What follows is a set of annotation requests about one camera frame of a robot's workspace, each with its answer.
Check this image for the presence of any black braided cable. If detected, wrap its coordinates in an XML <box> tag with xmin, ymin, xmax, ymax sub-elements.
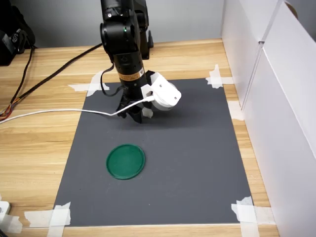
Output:
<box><xmin>9</xmin><ymin>42</ymin><xmax>103</xmax><ymax>105</ymax></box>

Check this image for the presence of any white partition panel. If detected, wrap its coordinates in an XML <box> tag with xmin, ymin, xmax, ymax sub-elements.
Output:
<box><xmin>241</xmin><ymin>0</ymin><xmax>316</xmax><ymax>237</ymax></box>
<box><xmin>220</xmin><ymin>0</ymin><xmax>285</xmax><ymax>111</ymax></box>

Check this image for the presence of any multi-colour wire bundle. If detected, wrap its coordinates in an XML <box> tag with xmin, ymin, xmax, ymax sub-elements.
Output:
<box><xmin>0</xmin><ymin>45</ymin><xmax>36</xmax><ymax>121</ymax></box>

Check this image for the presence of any white masking tape piece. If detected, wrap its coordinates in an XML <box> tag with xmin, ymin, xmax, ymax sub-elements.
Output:
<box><xmin>68</xmin><ymin>71</ymin><xmax>111</xmax><ymax>97</ymax></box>
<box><xmin>24</xmin><ymin>201</ymin><xmax>72</xmax><ymax>237</ymax></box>
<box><xmin>231</xmin><ymin>196</ymin><xmax>276</xmax><ymax>237</ymax></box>
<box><xmin>0</xmin><ymin>214</ymin><xmax>23</xmax><ymax>234</ymax></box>
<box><xmin>227</xmin><ymin>100</ymin><xmax>245</xmax><ymax>121</ymax></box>
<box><xmin>205</xmin><ymin>64</ymin><xmax>234</xmax><ymax>90</ymax></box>

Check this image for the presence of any small white bracket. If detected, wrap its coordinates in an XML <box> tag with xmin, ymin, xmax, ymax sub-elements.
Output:
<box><xmin>0</xmin><ymin>200</ymin><xmax>11</xmax><ymax>223</ymax></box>

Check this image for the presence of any small white plastic terminal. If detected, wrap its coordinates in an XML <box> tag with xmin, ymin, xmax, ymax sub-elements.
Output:
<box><xmin>141</xmin><ymin>107</ymin><xmax>154</xmax><ymax>119</ymax></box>

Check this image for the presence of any white camera cable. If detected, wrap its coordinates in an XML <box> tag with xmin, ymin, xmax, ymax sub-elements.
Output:
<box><xmin>0</xmin><ymin>95</ymin><xmax>156</xmax><ymax>124</ymax></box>

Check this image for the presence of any round green lid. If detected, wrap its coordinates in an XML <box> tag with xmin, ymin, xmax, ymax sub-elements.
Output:
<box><xmin>106</xmin><ymin>144</ymin><xmax>146</xmax><ymax>181</ymax></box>

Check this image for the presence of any brown cardboard roll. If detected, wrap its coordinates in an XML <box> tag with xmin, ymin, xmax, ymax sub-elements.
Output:
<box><xmin>283</xmin><ymin>0</ymin><xmax>300</xmax><ymax>20</ymax></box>

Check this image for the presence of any dark grey mat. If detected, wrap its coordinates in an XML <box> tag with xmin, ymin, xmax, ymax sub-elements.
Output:
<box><xmin>53</xmin><ymin>78</ymin><xmax>254</xmax><ymax>227</ymax></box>

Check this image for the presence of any black device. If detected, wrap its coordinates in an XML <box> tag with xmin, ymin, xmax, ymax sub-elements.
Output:
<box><xmin>0</xmin><ymin>0</ymin><xmax>38</xmax><ymax>67</ymax></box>

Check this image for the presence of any white camera box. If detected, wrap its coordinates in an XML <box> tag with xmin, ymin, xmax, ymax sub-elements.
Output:
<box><xmin>141</xmin><ymin>72</ymin><xmax>182</xmax><ymax>112</ymax></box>

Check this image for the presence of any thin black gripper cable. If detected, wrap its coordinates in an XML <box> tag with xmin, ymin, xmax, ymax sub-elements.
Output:
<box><xmin>99</xmin><ymin>62</ymin><xmax>124</xmax><ymax>98</ymax></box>

